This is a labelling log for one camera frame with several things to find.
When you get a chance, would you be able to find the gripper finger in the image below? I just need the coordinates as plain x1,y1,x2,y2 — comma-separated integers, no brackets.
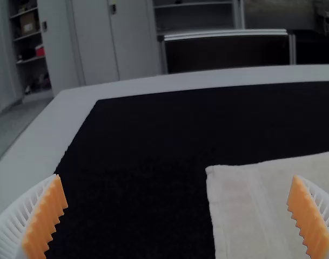
0,174,69,259
286,174,329,259

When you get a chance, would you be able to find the pale towel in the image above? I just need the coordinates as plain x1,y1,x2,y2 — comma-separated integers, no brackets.
205,149,329,259

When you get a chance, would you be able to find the black mat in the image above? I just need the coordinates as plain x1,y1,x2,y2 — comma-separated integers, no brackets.
44,80,329,259

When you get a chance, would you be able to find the open grey shelf cupboard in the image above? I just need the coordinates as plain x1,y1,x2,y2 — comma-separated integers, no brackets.
0,0,54,113

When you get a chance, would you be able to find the black panel stack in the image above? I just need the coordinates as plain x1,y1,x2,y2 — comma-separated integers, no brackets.
292,29,329,65

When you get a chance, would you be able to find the white framed black panel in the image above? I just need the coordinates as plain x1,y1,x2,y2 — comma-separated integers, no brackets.
157,28,297,74

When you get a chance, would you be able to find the cardboard box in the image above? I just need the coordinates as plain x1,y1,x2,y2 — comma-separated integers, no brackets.
19,12,37,36

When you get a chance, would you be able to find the metal trolley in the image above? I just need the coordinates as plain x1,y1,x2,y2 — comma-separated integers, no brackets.
315,4,329,36

